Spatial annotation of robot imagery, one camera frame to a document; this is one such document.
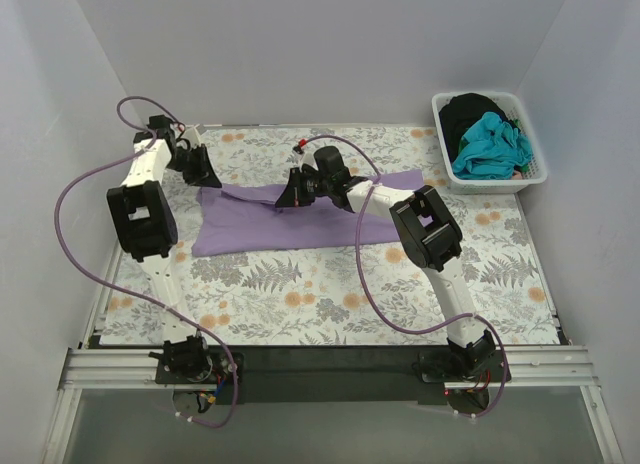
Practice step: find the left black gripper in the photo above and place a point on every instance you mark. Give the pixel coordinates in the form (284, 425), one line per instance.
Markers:
(195, 163)

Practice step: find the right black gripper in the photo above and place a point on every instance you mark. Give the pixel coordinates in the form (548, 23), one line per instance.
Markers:
(304, 187)

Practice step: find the purple t shirt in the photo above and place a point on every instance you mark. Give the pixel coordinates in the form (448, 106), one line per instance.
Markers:
(245, 219)

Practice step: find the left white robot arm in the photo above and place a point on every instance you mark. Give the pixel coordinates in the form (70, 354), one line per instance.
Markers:
(147, 231)

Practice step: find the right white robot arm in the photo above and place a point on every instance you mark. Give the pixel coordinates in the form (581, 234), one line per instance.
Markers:
(431, 239)

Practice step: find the floral patterned table mat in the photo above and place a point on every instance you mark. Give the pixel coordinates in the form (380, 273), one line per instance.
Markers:
(314, 297)

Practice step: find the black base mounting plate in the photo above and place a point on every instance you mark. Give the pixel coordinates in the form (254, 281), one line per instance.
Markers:
(426, 375)

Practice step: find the black t shirt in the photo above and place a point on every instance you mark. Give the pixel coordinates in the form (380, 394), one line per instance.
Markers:
(461, 113)

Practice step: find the teal t shirt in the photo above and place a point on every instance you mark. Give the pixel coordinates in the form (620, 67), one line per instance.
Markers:
(491, 149)

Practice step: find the green garment in basket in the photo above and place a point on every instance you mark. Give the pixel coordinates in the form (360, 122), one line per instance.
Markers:
(515, 124)

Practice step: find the white plastic laundry basket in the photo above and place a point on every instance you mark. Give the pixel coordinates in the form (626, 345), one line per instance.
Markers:
(536, 172)

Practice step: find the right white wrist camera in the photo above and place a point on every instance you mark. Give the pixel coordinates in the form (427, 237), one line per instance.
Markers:
(304, 157)

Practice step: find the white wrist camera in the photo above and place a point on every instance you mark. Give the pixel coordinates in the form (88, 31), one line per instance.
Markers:
(190, 137)
(304, 157)

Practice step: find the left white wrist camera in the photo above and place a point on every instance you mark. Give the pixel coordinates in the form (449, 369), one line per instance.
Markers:
(190, 137)

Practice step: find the aluminium frame rail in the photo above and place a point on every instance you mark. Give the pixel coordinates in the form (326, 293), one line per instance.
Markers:
(550, 366)

